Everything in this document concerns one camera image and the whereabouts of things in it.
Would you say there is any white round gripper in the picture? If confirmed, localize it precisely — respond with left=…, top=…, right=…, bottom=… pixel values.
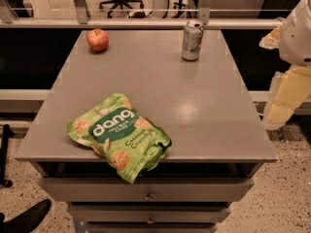
left=259, top=0, right=311, bottom=130

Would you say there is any silver green 7up can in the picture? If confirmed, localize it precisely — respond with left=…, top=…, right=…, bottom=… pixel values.
left=182, top=19, right=204, bottom=61

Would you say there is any green rice chip bag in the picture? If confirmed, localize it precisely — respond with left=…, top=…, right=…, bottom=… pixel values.
left=66, top=93, right=171, bottom=183

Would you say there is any grey drawer cabinet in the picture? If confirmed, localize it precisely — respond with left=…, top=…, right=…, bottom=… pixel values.
left=17, top=30, right=276, bottom=233

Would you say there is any black office chair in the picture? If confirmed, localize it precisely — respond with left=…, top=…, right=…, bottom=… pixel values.
left=99, top=0, right=144, bottom=18

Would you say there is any red apple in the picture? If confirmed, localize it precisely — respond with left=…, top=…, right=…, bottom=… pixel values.
left=86, top=29, right=109, bottom=51

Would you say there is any grey metal railing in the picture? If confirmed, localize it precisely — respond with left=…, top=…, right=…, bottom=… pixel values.
left=0, top=0, right=285, bottom=30

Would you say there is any black shoe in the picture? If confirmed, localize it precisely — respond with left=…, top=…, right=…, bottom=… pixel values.
left=0, top=199, right=52, bottom=233

